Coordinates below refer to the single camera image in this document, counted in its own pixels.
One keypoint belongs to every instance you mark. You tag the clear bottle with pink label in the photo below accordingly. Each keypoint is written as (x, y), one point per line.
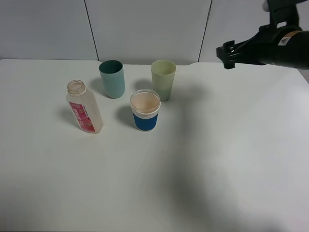
(84, 107)

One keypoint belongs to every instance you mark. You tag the teal plastic cup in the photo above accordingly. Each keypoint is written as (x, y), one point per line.
(112, 75)

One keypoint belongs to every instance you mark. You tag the dark right wrist camera mount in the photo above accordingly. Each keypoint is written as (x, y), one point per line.
(282, 11)

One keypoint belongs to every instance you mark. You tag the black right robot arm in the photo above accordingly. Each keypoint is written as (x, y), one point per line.
(286, 46)

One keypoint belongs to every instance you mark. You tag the light green plastic cup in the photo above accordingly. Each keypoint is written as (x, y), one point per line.
(163, 73)

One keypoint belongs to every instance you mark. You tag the cup with blue sleeve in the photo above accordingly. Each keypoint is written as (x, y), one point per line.
(145, 105)

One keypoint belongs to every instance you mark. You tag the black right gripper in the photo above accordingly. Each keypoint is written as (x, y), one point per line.
(261, 49)

